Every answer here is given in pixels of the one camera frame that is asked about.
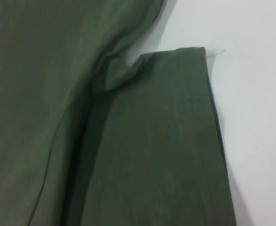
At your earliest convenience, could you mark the dark green t-shirt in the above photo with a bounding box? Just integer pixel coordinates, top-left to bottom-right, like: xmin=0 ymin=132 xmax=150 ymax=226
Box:
xmin=0 ymin=0 xmax=235 ymax=226

